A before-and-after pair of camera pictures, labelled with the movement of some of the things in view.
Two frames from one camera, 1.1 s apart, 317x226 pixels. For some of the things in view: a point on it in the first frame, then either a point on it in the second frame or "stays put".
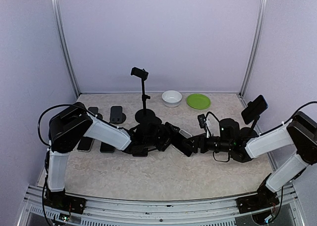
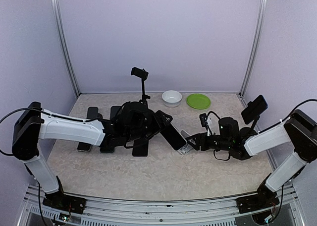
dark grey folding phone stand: (95, 110) stays put
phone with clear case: (85, 144) stays put
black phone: (106, 148) stays put
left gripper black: (167, 132) -> (160, 122)
